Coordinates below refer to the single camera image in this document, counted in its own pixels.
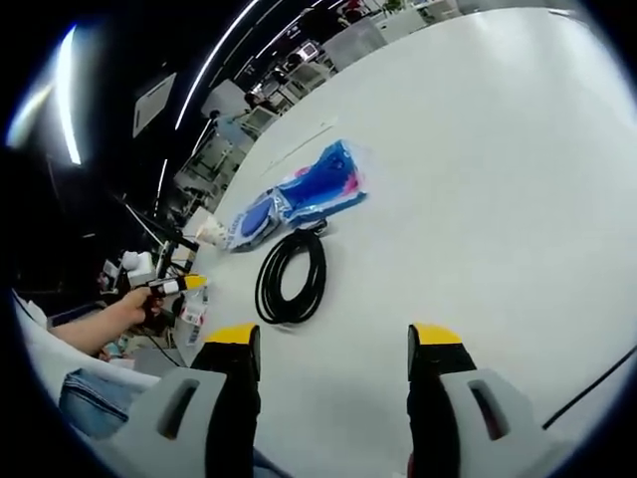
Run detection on person's white shirt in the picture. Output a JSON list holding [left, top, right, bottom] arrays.
[[13, 293, 161, 399]]

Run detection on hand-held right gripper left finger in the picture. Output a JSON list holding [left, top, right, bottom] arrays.
[[111, 322, 264, 478]]

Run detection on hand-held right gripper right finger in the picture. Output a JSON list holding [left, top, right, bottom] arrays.
[[406, 322, 563, 478]]

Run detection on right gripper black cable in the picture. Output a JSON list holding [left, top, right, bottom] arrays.
[[540, 347, 637, 430]]

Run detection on person's blue jeans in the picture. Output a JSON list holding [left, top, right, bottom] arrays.
[[58, 366, 146, 440]]

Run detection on white and blue wipes pack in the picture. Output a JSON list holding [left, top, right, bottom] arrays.
[[223, 196, 291, 256]]

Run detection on crushed clear plastic bottle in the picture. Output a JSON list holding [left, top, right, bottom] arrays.
[[177, 287, 211, 349]]

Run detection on white paper cup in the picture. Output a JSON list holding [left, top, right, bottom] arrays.
[[195, 215, 233, 250]]

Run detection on blue tissue pack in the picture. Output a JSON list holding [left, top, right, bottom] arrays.
[[271, 138, 373, 226]]

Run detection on person's left hand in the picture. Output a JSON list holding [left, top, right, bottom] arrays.
[[106, 286, 164, 329]]

